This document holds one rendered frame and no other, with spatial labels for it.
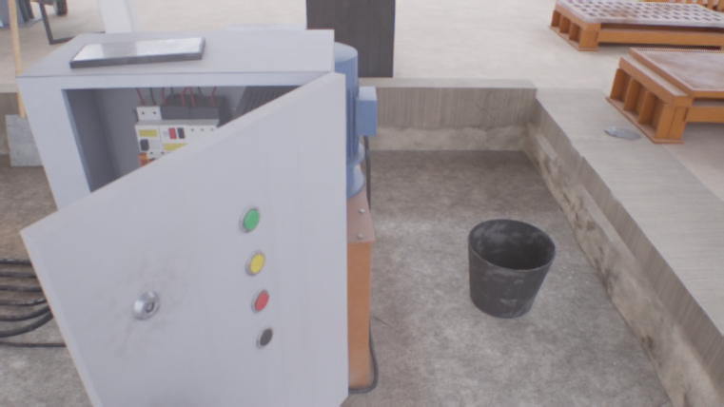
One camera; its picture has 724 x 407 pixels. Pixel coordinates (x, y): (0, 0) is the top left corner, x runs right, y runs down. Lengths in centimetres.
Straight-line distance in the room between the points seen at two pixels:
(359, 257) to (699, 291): 112
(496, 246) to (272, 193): 174
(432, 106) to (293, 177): 258
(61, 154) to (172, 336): 36
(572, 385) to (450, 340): 44
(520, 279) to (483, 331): 25
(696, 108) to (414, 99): 144
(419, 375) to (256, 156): 145
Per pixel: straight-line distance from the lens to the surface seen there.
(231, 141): 53
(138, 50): 79
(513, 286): 202
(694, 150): 301
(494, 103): 324
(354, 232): 148
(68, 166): 83
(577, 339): 217
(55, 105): 79
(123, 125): 98
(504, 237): 225
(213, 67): 72
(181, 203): 50
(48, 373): 218
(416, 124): 321
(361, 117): 155
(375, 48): 327
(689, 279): 204
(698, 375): 197
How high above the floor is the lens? 147
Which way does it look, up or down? 32 degrees down
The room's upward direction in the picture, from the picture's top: 1 degrees clockwise
